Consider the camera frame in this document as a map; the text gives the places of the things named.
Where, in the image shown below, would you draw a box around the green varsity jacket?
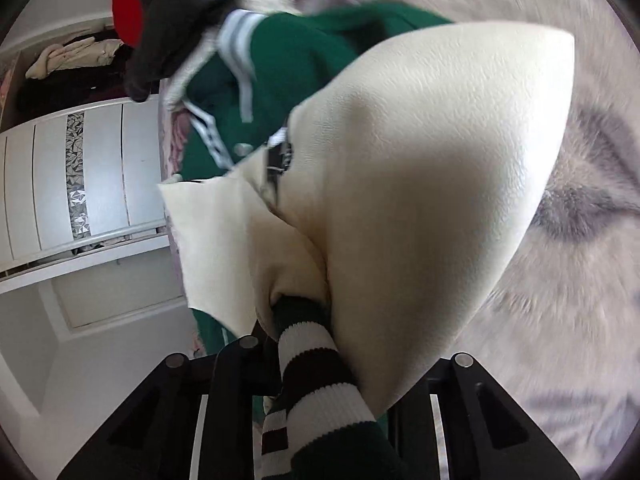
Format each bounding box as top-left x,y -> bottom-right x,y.
156,0 -> 576,480

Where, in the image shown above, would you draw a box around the beige clothes in wardrobe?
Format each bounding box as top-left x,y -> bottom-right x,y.
25,37 -> 124,79

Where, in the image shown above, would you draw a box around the floral plush blanket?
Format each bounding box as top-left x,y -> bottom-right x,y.
166,0 -> 639,479

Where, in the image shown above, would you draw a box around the white wardrobe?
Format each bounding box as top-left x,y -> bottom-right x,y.
1,21 -> 183,340

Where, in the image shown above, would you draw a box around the black leather jacket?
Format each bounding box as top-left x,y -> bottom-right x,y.
125,0 -> 238,102

